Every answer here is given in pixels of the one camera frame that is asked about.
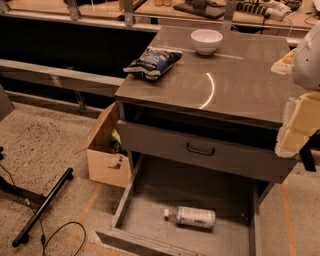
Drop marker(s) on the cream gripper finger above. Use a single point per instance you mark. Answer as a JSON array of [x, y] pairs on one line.
[[300, 121], [285, 64]]

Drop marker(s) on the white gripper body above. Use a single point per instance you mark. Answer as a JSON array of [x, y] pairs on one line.
[[308, 65]]

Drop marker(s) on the clear plastic water bottle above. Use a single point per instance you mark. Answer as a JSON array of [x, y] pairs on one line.
[[193, 217]]

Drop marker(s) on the grey drawer cabinet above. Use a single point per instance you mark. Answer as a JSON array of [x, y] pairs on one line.
[[231, 96]]

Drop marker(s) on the open middle drawer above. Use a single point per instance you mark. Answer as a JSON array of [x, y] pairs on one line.
[[139, 225]]

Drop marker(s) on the wooden background desk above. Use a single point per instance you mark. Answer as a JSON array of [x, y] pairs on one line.
[[302, 19]]

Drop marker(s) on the black white power strip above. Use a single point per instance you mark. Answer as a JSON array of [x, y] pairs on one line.
[[271, 9]]

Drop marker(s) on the white ceramic bowl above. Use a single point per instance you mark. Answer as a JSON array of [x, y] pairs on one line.
[[206, 41]]

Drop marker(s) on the dark blue chip bag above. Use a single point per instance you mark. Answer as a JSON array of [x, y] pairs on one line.
[[153, 63]]

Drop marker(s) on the green snack bag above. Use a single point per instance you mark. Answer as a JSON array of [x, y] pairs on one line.
[[115, 141]]

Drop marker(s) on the cardboard box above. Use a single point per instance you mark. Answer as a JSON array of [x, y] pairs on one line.
[[104, 164]]

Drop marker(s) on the black metal stand leg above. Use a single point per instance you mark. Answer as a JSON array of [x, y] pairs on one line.
[[23, 235]]

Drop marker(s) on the top drawer with handle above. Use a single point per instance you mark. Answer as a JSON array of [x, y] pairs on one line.
[[213, 154]]

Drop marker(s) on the grey metal rail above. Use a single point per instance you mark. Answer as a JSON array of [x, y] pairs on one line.
[[62, 78]]

